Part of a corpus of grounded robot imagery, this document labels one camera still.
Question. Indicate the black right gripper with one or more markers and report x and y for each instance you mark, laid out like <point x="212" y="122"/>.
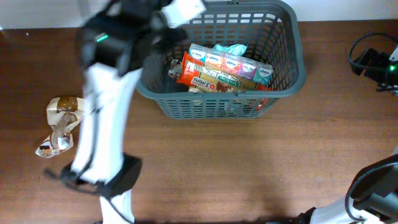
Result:
<point x="379" y="58"/>

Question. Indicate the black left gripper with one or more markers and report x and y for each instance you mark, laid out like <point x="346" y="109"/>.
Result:
<point x="176" y="40"/>

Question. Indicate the beige brown snack bag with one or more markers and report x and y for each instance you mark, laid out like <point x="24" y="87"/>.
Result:
<point x="176" y="70"/>

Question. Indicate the orange spaghetti packet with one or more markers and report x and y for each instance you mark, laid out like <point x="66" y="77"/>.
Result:
<point x="196" y="75"/>

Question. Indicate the brown white snack bag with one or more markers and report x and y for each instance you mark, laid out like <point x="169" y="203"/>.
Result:
<point x="64" y="113"/>

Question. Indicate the light teal wipes packet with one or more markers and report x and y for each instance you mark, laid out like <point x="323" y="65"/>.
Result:
<point x="236" y="49"/>

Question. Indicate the white tissue multipack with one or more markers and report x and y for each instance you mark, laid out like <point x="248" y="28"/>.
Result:
<point x="237" y="66"/>

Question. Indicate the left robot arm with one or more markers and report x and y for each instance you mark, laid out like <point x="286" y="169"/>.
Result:
<point x="100" y="161"/>

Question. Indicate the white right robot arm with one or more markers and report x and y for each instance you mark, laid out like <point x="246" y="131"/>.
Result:
<point x="372" y="195"/>

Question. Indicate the grey plastic shopping basket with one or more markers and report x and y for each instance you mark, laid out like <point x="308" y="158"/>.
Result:
<point x="271" y="33"/>

